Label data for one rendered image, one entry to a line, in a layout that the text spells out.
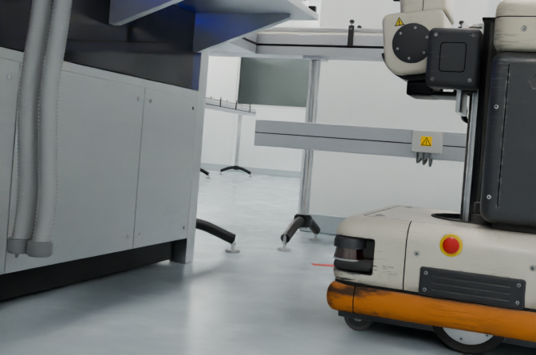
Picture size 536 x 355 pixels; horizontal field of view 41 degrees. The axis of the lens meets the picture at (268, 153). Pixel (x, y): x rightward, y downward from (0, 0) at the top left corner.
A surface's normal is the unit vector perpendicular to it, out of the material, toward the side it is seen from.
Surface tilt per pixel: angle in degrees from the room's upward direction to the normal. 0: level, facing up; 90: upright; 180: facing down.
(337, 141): 90
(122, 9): 90
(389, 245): 90
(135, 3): 90
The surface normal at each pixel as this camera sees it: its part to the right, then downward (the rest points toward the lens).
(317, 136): -0.36, -0.02
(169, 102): 0.93, 0.07
